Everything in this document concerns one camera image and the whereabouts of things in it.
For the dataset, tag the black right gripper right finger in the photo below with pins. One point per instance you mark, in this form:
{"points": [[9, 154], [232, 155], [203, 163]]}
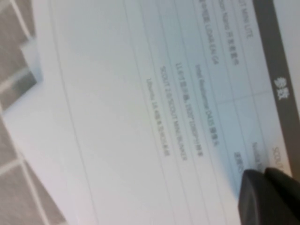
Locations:
{"points": [[284, 179]]}

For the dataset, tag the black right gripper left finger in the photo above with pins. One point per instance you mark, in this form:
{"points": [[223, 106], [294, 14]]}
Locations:
{"points": [[262, 201]]}

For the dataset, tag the AgileX robotics brochure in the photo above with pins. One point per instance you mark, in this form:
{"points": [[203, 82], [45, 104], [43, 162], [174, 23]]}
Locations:
{"points": [[117, 117]]}

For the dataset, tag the grey checkered tablecloth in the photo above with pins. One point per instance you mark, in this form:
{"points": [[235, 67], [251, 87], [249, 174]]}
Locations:
{"points": [[14, 23]]}

